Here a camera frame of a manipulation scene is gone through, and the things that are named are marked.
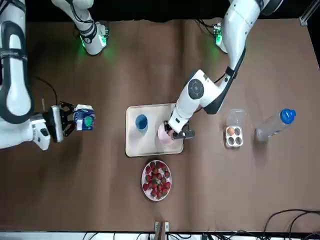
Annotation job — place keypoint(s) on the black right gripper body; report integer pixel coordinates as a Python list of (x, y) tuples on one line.
[(53, 122)]

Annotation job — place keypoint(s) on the brown egg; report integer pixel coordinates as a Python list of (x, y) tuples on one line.
[(170, 134), (230, 130)]

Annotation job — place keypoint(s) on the blue white milk carton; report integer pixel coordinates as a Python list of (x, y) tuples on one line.
[(85, 117)]

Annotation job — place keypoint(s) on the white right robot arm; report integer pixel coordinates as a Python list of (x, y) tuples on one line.
[(15, 100)]

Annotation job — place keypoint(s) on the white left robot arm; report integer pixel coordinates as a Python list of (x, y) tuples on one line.
[(237, 30)]

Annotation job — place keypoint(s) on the pink bowl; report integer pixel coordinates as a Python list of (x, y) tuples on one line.
[(162, 138)]

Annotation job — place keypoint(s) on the blue plastic cup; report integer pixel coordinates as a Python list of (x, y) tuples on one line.
[(141, 123)]

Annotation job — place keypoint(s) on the white rectangular tray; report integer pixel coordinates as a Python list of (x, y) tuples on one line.
[(140, 147)]

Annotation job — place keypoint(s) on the clear plastic egg carton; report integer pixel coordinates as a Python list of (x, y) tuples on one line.
[(235, 140)]

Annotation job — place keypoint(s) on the red strawberries heap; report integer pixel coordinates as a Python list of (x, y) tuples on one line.
[(156, 178)]

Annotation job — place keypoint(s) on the white round plate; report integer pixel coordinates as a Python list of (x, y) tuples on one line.
[(156, 199)]

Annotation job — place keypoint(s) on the clear bottle blue cap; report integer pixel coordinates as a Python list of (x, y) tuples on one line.
[(272, 127)]

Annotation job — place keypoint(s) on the aluminium frame rail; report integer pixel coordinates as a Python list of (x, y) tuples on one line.
[(308, 17)]

